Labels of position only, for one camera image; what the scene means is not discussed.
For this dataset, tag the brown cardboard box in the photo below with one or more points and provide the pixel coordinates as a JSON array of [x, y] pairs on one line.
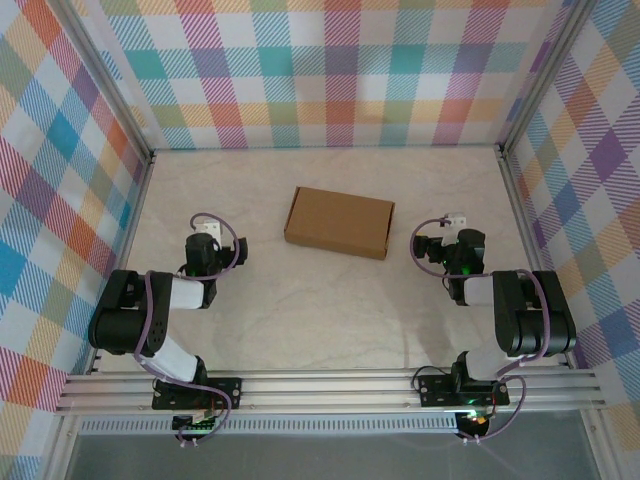
[[340, 220]]

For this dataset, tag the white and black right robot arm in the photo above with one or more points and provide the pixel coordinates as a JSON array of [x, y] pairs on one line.
[[515, 310]]

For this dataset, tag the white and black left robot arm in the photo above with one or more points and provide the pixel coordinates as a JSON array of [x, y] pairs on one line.
[[165, 320]]

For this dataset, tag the orange and black circuit board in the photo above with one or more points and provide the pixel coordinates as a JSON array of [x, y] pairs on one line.
[[475, 422]]

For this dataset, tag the green circuit board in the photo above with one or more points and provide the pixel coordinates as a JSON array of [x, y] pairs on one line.
[[197, 425]]

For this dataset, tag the grey metal panel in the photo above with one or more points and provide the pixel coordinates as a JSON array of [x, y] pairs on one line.
[[325, 457]]

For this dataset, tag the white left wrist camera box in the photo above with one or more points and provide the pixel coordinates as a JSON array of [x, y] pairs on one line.
[[209, 230]]

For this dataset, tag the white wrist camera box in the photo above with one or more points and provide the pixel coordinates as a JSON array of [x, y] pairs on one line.
[[209, 230], [452, 225]]

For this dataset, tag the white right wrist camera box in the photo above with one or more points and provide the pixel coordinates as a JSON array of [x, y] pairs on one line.
[[452, 225]]

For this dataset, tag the aluminium side rail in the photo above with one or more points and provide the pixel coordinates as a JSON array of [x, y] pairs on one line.
[[125, 240], [525, 220]]

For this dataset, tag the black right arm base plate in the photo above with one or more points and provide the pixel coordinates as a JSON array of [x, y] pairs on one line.
[[435, 390]]

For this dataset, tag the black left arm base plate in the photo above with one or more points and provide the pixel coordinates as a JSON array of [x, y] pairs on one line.
[[225, 392]]

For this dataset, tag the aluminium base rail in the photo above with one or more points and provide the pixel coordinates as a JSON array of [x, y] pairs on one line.
[[325, 392]]

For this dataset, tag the aluminium frame post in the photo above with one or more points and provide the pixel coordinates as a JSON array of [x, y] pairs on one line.
[[110, 85], [542, 75]]

